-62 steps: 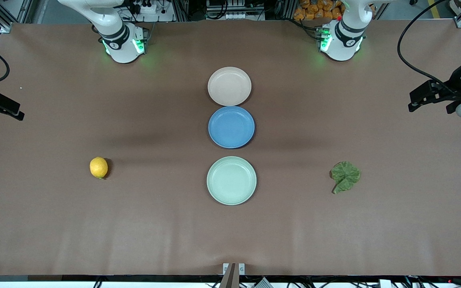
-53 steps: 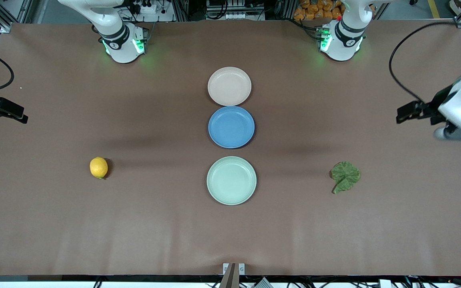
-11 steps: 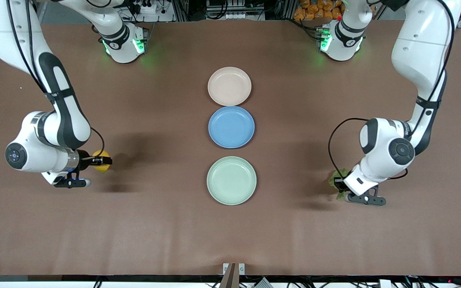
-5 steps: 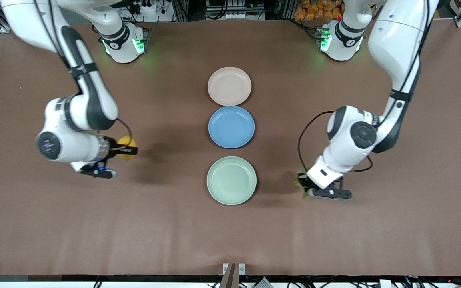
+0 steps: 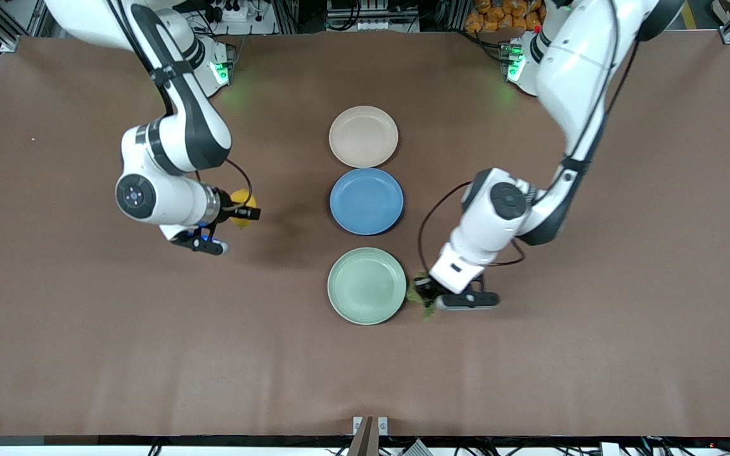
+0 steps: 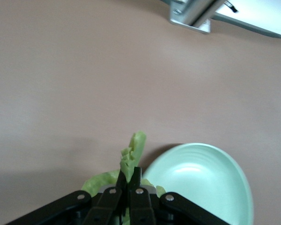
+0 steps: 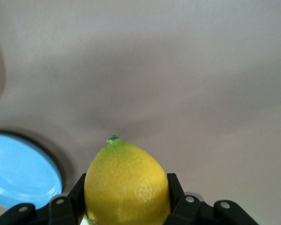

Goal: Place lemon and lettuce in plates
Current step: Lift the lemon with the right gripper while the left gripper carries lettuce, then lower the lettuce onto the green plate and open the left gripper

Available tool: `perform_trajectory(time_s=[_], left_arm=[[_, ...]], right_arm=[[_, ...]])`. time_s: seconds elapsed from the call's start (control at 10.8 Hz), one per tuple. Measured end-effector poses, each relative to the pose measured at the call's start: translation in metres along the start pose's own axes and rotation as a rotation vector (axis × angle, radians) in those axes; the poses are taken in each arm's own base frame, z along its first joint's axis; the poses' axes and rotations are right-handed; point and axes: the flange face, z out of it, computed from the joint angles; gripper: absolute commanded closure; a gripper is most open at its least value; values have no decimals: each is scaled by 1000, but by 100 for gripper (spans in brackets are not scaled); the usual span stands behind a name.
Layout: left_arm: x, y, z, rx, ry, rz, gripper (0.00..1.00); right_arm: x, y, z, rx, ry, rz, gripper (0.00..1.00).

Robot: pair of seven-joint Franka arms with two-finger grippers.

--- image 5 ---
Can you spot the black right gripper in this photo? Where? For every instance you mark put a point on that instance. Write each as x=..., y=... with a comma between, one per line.
x=228, y=207

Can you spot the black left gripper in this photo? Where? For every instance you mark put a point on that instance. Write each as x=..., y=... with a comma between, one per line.
x=426, y=291

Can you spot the yellow lemon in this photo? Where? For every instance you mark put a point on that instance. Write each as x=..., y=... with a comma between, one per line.
x=243, y=197

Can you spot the green lettuce leaf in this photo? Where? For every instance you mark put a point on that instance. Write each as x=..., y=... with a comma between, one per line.
x=429, y=310

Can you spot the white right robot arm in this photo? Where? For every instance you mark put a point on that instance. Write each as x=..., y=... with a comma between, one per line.
x=181, y=107

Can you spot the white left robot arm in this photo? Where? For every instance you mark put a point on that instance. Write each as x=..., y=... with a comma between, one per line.
x=568, y=69

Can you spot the light green plate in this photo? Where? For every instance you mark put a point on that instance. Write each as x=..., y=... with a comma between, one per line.
x=366, y=286

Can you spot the blue plate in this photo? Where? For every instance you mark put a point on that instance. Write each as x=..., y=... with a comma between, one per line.
x=366, y=201

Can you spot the beige plate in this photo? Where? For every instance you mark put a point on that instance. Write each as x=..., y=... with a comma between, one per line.
x=363, y=136

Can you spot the white power strip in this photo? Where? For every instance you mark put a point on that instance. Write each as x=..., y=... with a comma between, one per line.
x=235, y=12

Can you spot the orange packaged items pile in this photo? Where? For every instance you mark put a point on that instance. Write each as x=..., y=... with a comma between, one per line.
x=498, y=16

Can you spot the white metal bracket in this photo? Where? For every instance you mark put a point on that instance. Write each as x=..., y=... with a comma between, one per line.
x=383, y=425
x=357, y=425

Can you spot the brown mount post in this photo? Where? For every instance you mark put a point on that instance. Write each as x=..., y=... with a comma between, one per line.
x=365, y=440

